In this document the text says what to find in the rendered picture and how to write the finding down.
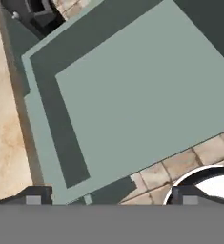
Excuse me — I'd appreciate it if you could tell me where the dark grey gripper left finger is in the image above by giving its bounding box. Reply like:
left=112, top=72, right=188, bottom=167
left=0, top=185, right=53, bottom=206

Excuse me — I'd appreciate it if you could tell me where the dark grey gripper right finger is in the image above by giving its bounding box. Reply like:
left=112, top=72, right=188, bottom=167
left=171, top=184, right=224, bottom=206

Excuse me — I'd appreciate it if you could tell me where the grey-green open drawer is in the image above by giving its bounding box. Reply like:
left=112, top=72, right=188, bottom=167
left=21, top=0, right=224, bottom=206

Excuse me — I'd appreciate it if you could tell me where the white and black round thing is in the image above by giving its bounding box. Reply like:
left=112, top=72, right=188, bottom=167
left=162, top=164, right=224, bottom=206

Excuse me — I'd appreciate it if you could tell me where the black boxy thing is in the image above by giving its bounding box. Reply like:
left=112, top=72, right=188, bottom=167
left=24, top=0, right=56, bottom=29

